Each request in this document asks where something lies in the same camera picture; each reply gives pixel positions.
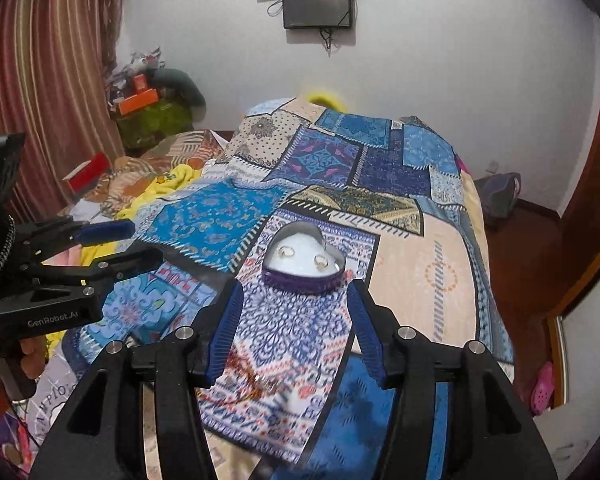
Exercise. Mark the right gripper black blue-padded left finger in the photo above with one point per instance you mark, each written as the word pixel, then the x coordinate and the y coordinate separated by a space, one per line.
pixel 99 433

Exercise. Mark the orange box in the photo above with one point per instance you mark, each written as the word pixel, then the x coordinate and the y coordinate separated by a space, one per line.
pixel 138 101

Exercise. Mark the red striped curtain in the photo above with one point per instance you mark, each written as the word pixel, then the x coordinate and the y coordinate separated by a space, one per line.
pixel 55 58

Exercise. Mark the yellow cloth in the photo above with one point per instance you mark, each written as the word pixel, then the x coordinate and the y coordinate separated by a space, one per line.
pixel 124 313

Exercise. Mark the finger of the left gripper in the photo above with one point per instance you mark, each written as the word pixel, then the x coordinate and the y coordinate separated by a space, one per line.
pixel 42 240
pixel 102 273

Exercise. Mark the green covered side table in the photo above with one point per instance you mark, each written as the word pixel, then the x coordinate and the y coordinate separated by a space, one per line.
pixel 145 128

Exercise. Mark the red flat box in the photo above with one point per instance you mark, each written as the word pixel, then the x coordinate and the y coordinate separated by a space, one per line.
pixel 86 175

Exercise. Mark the yellow round object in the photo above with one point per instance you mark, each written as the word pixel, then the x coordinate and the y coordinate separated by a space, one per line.
pixel 327 99

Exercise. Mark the dark bag on floor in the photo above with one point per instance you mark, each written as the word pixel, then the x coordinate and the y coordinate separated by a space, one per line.
pixel 498 194

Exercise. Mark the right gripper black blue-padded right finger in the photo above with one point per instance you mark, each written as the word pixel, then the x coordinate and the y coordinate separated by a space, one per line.
pixel 455 414

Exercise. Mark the purple heart-shaped tin box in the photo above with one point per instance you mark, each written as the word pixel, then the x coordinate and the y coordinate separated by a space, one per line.
pixel 298 259

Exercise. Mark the blue patchwork bedspread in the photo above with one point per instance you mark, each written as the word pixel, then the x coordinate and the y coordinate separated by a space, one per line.
pixel 302 201

